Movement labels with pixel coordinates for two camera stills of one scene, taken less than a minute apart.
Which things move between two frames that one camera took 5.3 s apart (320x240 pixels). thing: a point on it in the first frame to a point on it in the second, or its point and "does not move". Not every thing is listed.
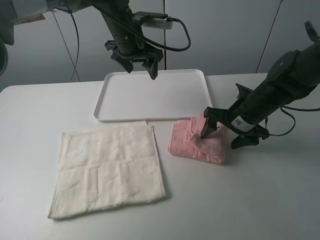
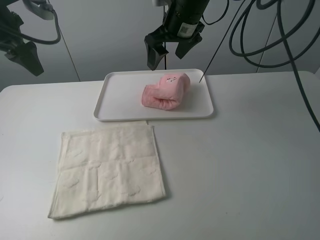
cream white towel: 98,167 does not move
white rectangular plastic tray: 174,94 does not move
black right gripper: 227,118 to 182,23
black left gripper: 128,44 to 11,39
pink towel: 185,140 to 169,94
